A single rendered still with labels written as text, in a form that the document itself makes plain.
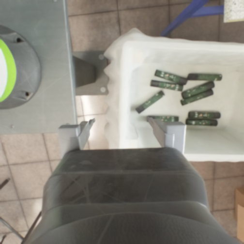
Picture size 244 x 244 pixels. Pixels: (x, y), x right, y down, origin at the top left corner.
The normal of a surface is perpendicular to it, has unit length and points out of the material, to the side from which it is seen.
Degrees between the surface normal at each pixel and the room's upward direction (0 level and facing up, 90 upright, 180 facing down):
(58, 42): 0
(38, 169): 0
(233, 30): 0
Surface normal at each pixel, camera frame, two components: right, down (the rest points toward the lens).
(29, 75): 0.93, 0.26
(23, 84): 0.87, 0.47
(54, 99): 0.02, 0.25
